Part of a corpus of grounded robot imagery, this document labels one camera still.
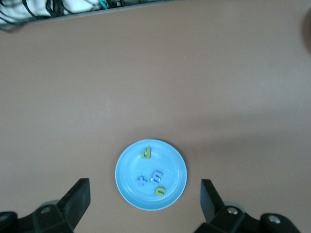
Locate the green letter p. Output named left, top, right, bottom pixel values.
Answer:
left=141, top=147, right=153, bottom=160

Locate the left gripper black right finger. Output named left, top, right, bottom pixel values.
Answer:
left=194, top=179, right=302, bottom=233

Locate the brown table cover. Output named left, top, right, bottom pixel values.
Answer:
left=0, top=0, right=311, bottom=233

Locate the blue letter m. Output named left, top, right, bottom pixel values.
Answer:
left=150, top=170, right=163, bottom=184

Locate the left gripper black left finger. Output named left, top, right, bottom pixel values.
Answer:
left=0, top=178, right=91, bottom=233

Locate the blue plate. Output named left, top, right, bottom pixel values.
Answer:
left=115, top=138, right=188, bottom=212

